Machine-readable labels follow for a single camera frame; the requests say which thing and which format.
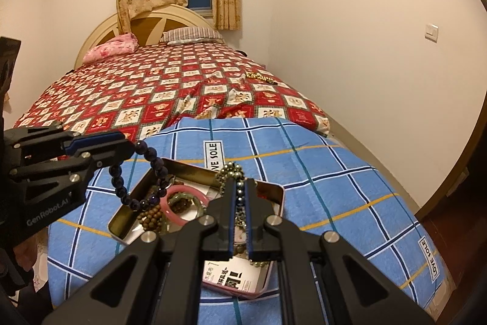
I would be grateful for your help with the cream wooden headboard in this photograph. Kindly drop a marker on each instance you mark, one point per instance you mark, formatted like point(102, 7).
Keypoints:
point(152, 22)

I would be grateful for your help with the pink pillow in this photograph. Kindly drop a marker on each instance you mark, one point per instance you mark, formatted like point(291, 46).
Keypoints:
point(110, 49)

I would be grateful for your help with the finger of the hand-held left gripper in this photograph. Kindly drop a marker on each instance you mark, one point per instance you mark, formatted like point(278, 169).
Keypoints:
point(110, 155)
point(95, 139)

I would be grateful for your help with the blue plaid blanket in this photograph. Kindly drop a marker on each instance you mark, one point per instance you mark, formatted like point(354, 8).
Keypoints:
point(342, 188)

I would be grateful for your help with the wooden door frame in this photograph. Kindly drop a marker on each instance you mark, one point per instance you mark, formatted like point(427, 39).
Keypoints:
point(452, 180)

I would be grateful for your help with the white wall switch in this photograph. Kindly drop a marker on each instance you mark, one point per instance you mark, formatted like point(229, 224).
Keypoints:
point(432, 32)

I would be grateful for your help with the small gold bead strand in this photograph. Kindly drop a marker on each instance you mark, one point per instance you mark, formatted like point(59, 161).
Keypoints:
point(260, 77)

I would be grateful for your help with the striped pillow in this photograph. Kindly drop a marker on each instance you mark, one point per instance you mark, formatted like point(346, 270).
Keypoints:
point(192, 35)

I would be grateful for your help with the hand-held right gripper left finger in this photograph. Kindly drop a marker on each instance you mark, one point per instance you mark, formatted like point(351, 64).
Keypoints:
point(229, 218)

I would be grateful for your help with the floral cloth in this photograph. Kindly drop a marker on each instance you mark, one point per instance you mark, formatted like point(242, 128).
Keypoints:
point(40, 264)

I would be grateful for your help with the pink bangle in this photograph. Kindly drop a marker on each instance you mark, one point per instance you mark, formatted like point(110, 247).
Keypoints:
point(186, 189)

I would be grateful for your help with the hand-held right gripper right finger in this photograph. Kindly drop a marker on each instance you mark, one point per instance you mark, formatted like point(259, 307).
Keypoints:
point(250, 218)

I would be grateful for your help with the pink tin box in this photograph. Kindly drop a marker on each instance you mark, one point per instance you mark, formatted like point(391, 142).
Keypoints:
point(125, 222)

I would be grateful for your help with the red patterned bedsheet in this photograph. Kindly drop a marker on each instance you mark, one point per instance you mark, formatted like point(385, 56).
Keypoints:
point(152, 81)

